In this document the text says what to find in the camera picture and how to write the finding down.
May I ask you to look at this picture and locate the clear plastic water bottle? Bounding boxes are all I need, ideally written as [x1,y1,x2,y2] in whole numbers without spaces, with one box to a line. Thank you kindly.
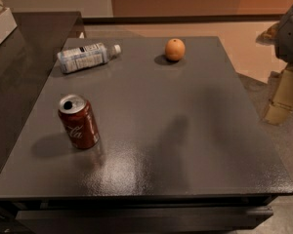
[57,43,122,74]

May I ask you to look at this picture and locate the white box on counter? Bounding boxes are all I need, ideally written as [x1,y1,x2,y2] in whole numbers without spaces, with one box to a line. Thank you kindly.
[0,8,17,45]

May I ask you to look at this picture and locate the dark drawer front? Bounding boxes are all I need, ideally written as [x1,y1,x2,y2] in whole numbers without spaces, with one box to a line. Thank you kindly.
[17,207,272,234]

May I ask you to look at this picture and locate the orange fruit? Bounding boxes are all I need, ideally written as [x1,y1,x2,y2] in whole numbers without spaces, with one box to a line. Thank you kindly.
[165,38,186,61]

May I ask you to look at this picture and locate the red cola can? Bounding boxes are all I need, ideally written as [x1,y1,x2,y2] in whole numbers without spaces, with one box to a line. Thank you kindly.
[58,94,100,149]

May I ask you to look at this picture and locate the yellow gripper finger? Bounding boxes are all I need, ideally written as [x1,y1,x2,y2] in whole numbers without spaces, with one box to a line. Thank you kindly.
[264,63,293,125]

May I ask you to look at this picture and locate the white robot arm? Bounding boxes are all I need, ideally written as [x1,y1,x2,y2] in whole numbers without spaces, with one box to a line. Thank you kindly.
[264,5,293,125]

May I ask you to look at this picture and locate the dark side counter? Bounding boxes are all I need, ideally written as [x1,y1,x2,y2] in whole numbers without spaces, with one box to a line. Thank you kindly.
[0,12,84,173]

